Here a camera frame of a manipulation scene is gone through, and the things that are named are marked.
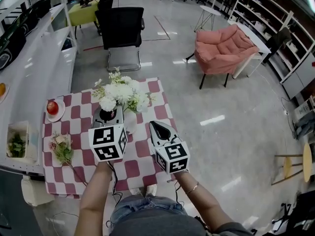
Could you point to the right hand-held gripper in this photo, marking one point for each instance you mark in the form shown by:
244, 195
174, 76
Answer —
174, 154

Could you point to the black bag with green trim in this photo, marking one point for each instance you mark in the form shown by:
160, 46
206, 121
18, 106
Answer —
9, 48

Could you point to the white shelving workbench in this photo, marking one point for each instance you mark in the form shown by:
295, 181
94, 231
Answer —
37, 70

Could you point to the person's left white shoe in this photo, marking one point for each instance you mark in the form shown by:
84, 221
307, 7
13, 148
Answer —
135, 192

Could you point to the white rectangular table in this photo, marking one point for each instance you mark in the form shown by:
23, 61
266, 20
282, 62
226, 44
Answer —
256, 40

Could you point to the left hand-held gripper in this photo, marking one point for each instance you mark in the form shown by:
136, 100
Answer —
103, 141

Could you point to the cream plastic canister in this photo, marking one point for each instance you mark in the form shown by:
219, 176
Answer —
34, 193

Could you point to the yellow round side table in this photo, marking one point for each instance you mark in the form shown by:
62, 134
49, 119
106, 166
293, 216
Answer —
307, 161

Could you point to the person's right white shoe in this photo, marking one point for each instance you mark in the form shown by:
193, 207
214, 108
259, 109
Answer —
151, 189

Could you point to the green cloth covered table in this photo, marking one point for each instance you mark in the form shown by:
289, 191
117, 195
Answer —
83, 11

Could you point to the orange fruit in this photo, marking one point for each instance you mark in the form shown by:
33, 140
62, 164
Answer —
2, 88

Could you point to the person's left forearm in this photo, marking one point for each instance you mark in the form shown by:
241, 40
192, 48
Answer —
94, 195

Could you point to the black cantilever chair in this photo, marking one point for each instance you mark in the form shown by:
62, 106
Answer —
123, 28

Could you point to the red white checkered tablecloth table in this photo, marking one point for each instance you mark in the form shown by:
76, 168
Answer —
142, 156

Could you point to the white perforated basket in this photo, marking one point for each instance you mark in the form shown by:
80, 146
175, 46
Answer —
30, 141

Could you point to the white storage rack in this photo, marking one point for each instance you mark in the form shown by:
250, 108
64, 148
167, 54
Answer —
295, 65

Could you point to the person's blue jeans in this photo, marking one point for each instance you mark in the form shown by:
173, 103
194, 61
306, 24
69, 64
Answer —
147, 205

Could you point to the white flower bouquet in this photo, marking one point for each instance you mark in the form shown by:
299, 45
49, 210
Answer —
120, 92

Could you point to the white plate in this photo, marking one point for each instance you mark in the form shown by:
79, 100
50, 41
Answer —
61, 110
6, 95

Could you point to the red apple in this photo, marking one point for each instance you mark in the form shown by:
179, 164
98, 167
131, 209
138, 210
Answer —
52, 107

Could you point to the pink cushioned armchair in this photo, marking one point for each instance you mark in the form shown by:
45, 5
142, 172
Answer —
221, 50

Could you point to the person's grey shirt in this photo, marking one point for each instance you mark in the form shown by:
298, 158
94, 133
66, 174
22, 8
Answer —
157, 226

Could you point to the person's right forearm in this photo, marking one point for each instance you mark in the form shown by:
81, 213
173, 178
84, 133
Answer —
201, 203

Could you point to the white vase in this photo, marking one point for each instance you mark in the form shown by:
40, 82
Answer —
131, 123

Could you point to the pink flower bouquet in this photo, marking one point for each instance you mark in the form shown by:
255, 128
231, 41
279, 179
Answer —
61, 146

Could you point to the person's white shoe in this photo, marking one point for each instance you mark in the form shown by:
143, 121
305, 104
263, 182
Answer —
151, 189
135, 192

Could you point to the green artificial leaves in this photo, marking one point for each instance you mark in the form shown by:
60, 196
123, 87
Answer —
17, 146

